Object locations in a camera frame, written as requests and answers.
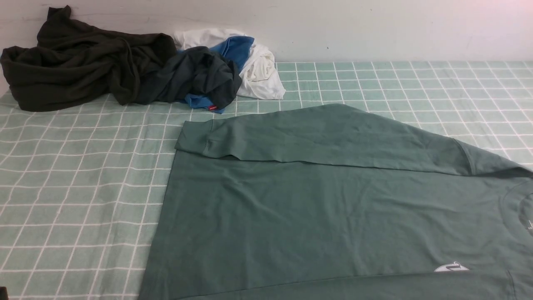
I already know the green long sleeve shirt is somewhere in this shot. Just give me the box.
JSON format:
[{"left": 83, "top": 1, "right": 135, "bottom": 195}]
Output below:
[{"left": 138, "top": 104, "right": 532, "bottom": 300}]

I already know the dark grey crumpled garment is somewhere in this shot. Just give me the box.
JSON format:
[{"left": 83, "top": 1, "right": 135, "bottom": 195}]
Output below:
[{"left": 133, "top": 46, "right": 242, "bottom": 111}]

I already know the blue crumpled garment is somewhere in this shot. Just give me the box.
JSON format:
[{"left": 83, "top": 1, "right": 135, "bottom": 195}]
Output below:
[{"left": 178, "top": 35, "right": 254, "bottom": 114}]

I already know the dark olive crumpled garment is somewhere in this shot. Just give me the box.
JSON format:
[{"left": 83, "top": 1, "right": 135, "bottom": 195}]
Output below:
[{"left": 1, "top": 5, "right": 177, "bottom": 112}]

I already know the green checkered table cloth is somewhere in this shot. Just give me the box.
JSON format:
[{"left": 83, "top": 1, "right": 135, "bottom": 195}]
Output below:
[{"left": 0, "top": 61, "right": 533, "bottom": 300}]

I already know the white crumpled garment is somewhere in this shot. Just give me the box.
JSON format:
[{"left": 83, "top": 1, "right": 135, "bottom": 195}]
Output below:
[{"left": 174, "top": 28, "right": 286, "bottom": 100}]

